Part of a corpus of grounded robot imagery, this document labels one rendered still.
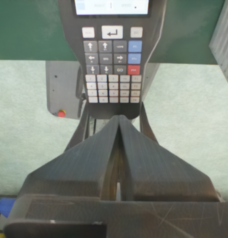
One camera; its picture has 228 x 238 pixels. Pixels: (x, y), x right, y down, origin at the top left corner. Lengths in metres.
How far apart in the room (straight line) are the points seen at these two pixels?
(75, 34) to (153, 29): 0.07
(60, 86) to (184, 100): 0.87
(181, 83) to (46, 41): 1.15
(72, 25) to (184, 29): 0.22
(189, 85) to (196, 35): 1.10
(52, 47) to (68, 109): 0.85
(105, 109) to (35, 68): 1.18
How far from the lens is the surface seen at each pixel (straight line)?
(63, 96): 1.16
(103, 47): 0.21
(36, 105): 1.66
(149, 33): 0.20
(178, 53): 0.39
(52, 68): 1.05
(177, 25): 0.37
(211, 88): 1.54
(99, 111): 0.26
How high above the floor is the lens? 1.07
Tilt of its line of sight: 41 degrees down
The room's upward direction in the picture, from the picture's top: 178 degrees counter-clockwise
